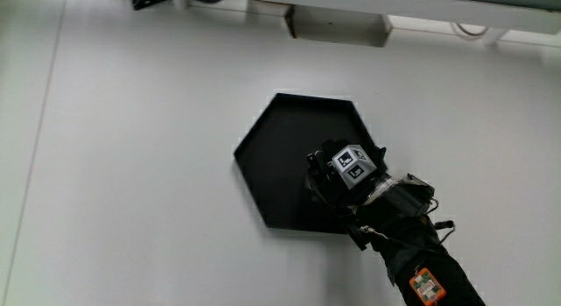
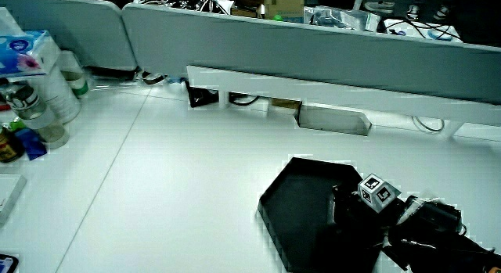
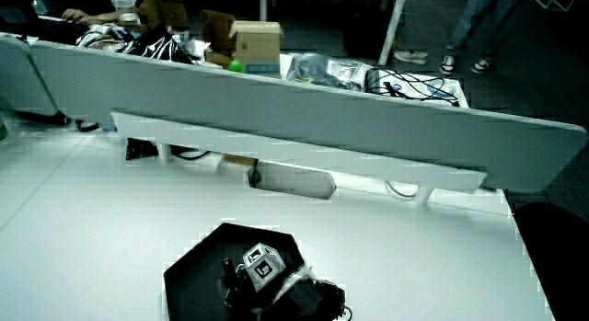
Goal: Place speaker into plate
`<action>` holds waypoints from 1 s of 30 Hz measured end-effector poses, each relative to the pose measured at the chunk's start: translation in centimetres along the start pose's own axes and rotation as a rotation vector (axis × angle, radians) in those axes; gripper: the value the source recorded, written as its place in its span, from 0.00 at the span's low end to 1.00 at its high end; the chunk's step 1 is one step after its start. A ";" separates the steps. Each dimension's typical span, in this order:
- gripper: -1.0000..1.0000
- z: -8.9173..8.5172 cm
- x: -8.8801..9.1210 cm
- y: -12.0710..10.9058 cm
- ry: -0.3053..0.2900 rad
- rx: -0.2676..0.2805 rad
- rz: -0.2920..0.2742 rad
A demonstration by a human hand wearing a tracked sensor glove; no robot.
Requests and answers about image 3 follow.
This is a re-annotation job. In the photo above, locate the person's right hand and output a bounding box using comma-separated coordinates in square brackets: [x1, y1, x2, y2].
[220, 242, 310, 313]

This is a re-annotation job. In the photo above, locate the black hexagonal plate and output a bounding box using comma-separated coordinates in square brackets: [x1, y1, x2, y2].
[163, 222, 306, 321]

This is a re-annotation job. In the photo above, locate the long gray divider panel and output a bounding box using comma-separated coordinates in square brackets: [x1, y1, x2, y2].
[29, 40, 589, 194]

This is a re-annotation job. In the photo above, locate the black power adapter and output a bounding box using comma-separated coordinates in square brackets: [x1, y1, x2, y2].
[124, 137, 160, 161]

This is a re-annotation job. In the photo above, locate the clear plastic bag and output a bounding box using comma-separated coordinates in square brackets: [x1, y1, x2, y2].
[283, 52, 372, 92]

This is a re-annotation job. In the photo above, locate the closed cardboard box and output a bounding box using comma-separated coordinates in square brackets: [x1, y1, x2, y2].
[228, 19, 284, 77]

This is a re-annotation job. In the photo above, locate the open brown cardboard box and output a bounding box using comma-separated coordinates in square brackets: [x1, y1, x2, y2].
[198, 9, 237, 68]

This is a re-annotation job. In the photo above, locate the black white striped bag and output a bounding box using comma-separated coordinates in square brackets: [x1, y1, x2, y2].
[122, 25, 193, 65]

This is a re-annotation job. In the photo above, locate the white tray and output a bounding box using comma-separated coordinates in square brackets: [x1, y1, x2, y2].
[365, 70, 470, 109]

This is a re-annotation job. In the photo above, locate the white pole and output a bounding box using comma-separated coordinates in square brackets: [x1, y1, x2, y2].
[377, 0, 410, 67]

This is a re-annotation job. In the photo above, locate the clear plastic bottle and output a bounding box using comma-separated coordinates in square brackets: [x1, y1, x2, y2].
[110, 0, 141, 27]

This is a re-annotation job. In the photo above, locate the short gray divider panel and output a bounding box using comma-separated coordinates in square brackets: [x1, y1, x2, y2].
[0, 33, 60, 117]

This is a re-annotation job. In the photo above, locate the black keyboard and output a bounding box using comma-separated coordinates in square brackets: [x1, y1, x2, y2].
[25, 16, 89, 45]

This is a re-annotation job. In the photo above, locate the gray cable port cover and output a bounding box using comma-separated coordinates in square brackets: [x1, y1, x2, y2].
[248, 160, 338, 201]

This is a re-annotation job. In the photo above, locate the black cable bundle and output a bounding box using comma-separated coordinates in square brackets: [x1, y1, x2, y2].
[364, 67, 461, 107]

